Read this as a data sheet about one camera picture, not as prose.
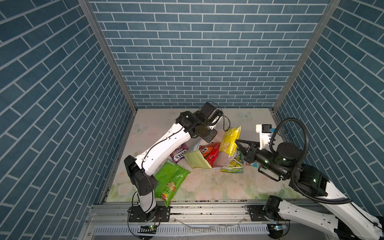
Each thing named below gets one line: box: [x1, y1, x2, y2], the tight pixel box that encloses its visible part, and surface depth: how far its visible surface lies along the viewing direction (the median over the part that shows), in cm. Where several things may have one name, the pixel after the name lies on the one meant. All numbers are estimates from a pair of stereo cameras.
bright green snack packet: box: [154, 159, 191, 208], surface depth 83 cm
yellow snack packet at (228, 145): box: [220, 125, 241, 157], surface depth 61 cm
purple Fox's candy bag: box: [170, 143, 189, 164], surface depth 95 cm
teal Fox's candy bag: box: [250, 162, 260, 168], surface depth 54 cm
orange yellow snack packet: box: [201, 147, 213, 157], surface depth 85 cm
